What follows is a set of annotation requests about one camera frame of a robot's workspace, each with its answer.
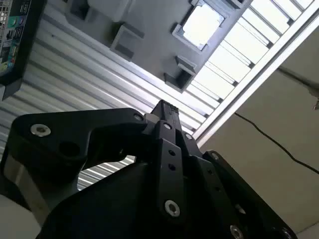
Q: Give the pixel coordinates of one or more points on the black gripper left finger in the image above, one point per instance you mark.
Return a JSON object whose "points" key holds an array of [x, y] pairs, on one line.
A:
{"points": [[62, 127]]}

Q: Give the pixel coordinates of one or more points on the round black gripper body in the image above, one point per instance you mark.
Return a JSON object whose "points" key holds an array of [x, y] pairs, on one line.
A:
{"points": [[112, 211]]}

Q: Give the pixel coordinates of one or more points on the silver CPU with green edge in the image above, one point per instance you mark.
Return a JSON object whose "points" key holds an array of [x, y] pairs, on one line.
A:
{"points": [[203, 26]]}

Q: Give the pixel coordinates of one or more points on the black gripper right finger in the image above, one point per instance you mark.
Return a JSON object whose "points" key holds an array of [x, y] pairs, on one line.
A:
{"points": [[224, 189]]}

